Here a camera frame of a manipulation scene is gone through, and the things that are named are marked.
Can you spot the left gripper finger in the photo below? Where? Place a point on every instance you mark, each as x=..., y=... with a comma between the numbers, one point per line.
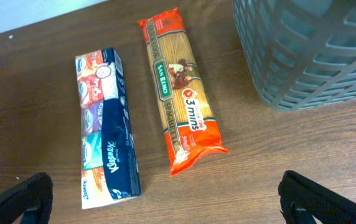
x=30, y=200

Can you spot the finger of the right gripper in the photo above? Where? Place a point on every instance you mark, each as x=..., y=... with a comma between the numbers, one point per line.
x=305, y=201

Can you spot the Kleenex tissue multipack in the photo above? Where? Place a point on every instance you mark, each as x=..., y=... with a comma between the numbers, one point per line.
x=109, y=171

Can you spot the orange spaghetti packet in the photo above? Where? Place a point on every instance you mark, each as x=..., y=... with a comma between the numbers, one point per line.
x=190, y=128

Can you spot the grey plastic basket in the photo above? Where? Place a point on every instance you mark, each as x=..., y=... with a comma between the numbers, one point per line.
x=301, y=53

